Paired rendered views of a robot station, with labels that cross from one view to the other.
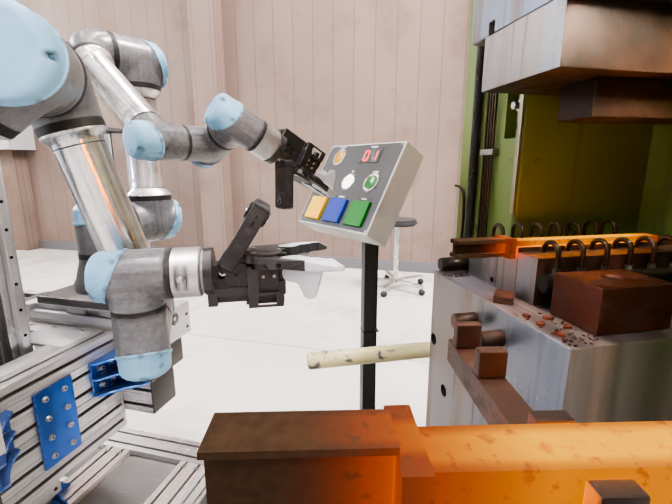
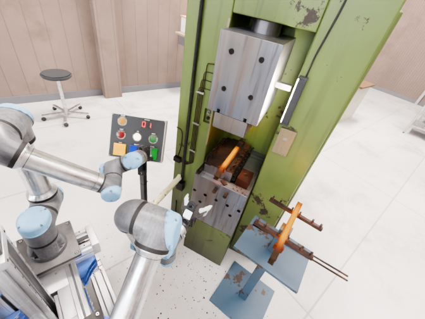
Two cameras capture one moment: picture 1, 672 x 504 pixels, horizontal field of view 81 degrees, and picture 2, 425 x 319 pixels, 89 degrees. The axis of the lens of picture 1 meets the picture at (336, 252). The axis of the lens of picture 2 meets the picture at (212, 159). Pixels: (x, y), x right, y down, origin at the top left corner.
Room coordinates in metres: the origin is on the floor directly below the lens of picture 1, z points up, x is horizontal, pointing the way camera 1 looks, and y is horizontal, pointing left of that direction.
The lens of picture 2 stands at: (0.20, 0.69, 1.89)
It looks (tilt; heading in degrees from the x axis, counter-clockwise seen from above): 37 degrees down; 299
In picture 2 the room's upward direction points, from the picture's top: 12 degrees clockwise
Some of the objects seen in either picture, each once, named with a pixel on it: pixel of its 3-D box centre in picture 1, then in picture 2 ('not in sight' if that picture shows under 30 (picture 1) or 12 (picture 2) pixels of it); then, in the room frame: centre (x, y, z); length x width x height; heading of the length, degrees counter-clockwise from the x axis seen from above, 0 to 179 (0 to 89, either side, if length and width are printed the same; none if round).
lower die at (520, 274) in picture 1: (595, 259); (228, 156); (0.74, -0.50, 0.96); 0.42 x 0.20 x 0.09; 102
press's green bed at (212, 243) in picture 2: not in sight; (217, 218); (0.68, -0.52, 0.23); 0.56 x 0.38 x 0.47; 102
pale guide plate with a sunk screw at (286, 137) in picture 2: not in sight; (283, 142); (0.41, -0.49, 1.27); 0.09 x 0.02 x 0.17; 12
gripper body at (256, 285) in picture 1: (246, 274); (186, 219); (0.58, 0.14, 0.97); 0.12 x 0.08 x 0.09; 102
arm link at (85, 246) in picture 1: (103, 224); (37, 225); (1.02, 0.61, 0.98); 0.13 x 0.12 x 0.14; 142
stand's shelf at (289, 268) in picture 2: not in sight; (272, 249); (0.16, -0.22, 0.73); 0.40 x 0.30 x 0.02; 2
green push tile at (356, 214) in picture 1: (357, 214); (151, 154); (1.07, -0.06, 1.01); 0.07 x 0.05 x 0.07; 37
